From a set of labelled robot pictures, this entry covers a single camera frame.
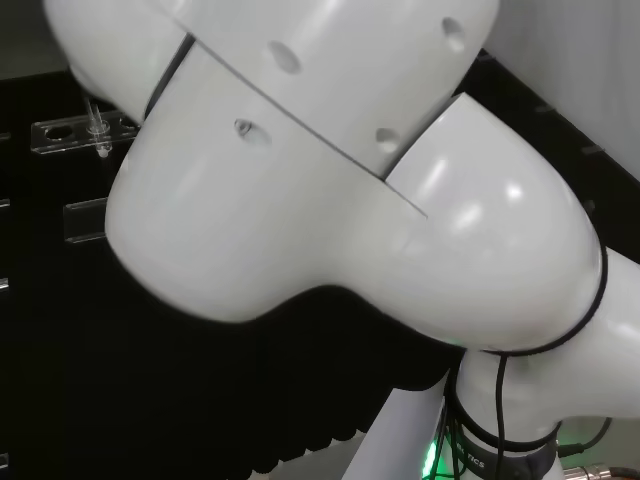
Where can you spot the clear funnel stand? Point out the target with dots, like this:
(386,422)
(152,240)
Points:
(50,145)

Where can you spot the black bench cloth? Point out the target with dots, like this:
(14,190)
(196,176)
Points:
(150,375)

